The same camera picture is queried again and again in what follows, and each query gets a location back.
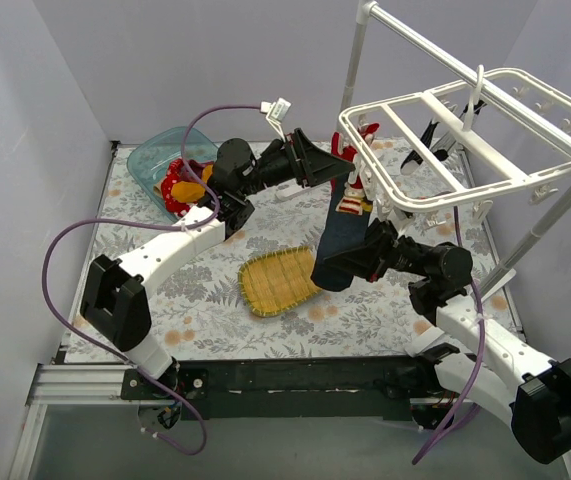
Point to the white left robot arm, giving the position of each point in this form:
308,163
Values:
116,295

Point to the mustard yellow sock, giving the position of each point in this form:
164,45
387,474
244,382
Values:
187,192
207,173

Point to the woven bamboo tray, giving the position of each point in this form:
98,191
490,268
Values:
277,282

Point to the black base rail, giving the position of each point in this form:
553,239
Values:
388,387

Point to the red sock with white pattern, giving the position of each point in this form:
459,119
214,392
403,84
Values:
170,189

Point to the beige striped sock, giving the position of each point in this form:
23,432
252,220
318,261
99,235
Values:
157,190

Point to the maroon purple striped sock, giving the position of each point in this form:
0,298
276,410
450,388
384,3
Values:
193,169

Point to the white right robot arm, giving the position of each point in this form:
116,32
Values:
526,389

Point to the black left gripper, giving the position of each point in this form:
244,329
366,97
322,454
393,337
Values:
300,160

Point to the white clip sock hanger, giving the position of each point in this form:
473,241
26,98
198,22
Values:
538,108

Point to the white drying rack stand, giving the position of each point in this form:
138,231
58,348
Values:
500,276

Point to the red white striped sock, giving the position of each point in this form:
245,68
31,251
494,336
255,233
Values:
368,131

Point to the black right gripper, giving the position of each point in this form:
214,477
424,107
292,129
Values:
380,252

